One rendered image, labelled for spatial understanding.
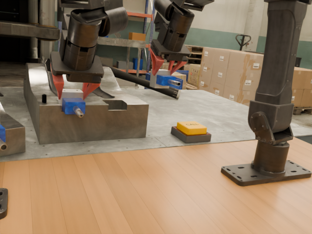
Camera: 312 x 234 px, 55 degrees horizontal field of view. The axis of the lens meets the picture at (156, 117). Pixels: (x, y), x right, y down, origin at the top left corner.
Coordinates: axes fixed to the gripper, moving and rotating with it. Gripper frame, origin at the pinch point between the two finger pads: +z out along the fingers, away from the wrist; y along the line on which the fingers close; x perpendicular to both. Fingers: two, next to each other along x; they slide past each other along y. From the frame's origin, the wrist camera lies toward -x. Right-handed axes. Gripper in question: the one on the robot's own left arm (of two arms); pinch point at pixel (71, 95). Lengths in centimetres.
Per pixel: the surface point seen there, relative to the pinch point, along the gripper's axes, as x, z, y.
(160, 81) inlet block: -8.9, 1.9, -27.0
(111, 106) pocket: -1.0, 4.4, -10.8
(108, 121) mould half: 4.3, 4.4, -8.8
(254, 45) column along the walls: -506, 255, -598
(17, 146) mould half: 9.6, 5.4, 11.3
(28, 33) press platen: -70, 28, 4
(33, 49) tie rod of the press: -122, 71, -4
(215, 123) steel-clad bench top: -2, 12, -49
